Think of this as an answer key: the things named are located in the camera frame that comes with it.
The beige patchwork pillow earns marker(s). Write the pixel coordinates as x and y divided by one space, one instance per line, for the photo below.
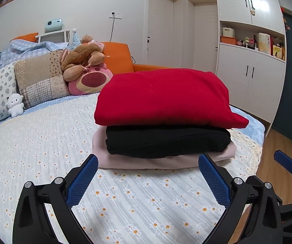
40 79

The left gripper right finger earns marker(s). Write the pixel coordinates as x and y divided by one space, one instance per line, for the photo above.
264 223

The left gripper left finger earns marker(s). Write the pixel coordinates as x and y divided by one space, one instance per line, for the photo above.
31 223

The blue gingham blanket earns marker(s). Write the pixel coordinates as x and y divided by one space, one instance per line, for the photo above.
21 49

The mint green projector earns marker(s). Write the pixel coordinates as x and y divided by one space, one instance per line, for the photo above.
53 25

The pink folded garment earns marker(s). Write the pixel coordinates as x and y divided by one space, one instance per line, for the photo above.
109 161

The pink strawberry bear plush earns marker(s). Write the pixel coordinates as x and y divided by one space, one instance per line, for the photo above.
91 80

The white cabinet unit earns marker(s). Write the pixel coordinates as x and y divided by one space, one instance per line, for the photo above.
251 54

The white lamb plush toy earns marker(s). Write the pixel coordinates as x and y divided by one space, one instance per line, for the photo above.
15 105

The white bedside shelf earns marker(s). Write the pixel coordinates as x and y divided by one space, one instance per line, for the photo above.
55 37

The brown plush toy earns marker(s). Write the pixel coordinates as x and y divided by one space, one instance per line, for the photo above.
85 53

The black folded garment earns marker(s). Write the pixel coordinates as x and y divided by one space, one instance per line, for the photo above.
160 141

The red garment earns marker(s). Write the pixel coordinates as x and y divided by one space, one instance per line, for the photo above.
170 96

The white door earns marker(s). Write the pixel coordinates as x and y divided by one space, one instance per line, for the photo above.
160 32
206 37

